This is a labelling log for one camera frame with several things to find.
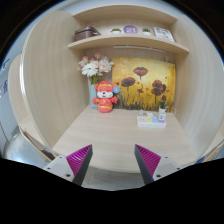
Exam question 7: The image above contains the light blue vase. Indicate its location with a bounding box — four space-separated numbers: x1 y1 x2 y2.
89 84 97 110

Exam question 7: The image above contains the small green plant right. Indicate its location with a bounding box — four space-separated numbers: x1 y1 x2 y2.
142 28 151 35

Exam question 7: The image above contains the white framed picture card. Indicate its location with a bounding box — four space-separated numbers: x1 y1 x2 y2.
154 27 174 42

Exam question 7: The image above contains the brown box on shelf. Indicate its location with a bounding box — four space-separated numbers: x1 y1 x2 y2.
74 26 100 41

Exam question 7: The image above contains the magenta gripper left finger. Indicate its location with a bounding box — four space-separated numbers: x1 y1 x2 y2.
43 144 94 187

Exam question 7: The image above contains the pink white flower bouquet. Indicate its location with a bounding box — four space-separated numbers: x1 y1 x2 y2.
78 52 113 85

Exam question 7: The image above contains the small green plant left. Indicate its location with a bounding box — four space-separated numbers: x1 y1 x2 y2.
111 28 122 34

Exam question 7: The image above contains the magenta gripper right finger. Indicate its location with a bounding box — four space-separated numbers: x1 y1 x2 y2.
134 144 183 186

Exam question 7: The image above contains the small green plant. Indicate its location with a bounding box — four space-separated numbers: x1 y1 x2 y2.
142 28 151 35
111 28 122 34

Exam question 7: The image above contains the purple round number sign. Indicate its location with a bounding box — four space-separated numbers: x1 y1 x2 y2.
123 25 138 34

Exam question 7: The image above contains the colourful block desk calendar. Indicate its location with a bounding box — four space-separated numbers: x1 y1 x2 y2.
137 116 166 128

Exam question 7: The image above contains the small white potted plant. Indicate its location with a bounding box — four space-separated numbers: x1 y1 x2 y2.
159 100 166 121

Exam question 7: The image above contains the red plush mascot toy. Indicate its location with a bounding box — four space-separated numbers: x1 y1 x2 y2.
92 81 120 113

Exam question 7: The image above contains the yellow poppy flower painting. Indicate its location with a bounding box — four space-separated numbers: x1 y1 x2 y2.
112 57 176 111

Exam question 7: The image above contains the wooden wall shelf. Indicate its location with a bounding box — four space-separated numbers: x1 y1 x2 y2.
68 34 189 53

